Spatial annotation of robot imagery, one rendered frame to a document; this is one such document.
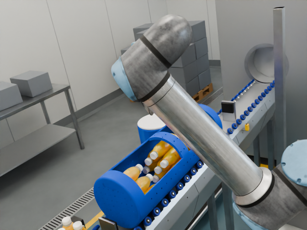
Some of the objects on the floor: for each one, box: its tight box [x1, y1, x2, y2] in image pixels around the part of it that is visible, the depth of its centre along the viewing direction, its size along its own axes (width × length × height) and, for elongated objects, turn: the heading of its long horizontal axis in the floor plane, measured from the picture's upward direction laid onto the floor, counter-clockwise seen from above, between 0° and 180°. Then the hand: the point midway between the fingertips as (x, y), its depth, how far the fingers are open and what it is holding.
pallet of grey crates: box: [121, 20, 213, 103], centre depth 563 cm, size 120×80×119 cm
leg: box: [253, 134, 260, 167], centre depth 332 cm, size 6×6×63 cm
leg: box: [207, 192, 218, 230], centre depth 262 cm, size 6×6×63 cm
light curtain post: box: [273, 6, 286, 166], centre depth 250 cm, size 6×6×170 cm
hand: (150, 113), depth 173 cm, fingers closed
